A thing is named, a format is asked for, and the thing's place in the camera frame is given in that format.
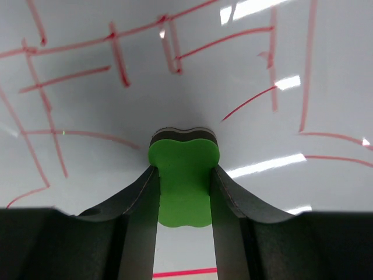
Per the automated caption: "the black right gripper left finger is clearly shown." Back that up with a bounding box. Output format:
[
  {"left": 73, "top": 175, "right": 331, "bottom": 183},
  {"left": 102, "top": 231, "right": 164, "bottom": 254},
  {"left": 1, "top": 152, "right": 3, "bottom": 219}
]
[{"left": 1, "top": 167, "right": 160, "bottom": 279}]

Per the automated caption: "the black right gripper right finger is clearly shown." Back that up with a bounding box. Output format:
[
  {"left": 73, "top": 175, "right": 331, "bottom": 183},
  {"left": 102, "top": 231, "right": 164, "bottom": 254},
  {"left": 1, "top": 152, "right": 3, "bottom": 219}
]
[{"left": 210, "top": 167, "right": 372, "bottom": 279}]

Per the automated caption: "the green whiteboard eraser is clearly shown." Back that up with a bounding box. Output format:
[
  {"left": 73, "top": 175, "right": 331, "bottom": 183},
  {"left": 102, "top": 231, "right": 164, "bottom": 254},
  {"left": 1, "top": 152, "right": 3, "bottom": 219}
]
[{"left": 148, "top": 127, "right": 220, "bottom": 228}]

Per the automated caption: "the pink framed whiteboard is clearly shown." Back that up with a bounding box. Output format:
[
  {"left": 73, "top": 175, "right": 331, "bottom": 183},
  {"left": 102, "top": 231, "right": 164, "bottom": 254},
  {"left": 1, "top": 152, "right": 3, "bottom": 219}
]
[{"left": 1, "top": 1, "right": 372, "bottom": 279}]

